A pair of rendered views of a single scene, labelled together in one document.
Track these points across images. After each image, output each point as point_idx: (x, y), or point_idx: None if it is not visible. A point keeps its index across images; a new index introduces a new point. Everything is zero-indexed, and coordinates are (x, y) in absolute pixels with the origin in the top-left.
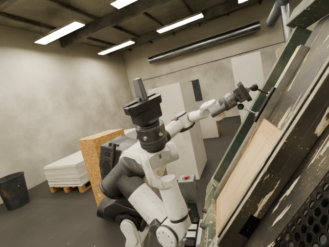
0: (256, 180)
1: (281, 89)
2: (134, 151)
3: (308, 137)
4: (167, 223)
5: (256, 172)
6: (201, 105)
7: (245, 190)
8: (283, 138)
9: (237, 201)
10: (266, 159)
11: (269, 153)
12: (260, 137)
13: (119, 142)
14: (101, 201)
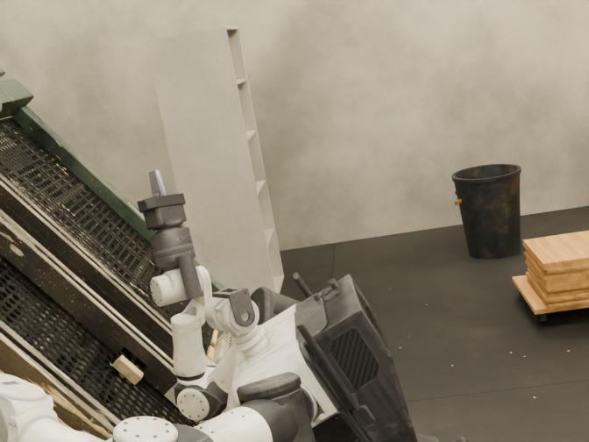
0: (61, 374)
1: None
2: (275, 323)
3: None
4: (207, 368)
5: (53, 379)
6: (35, 392)
7: (80, 401)
8: (5, 329)
9: (99, 420)
10: (31, 360)
11: (24, 354)
12: None
13: (329, 304)
14: (460, 437)
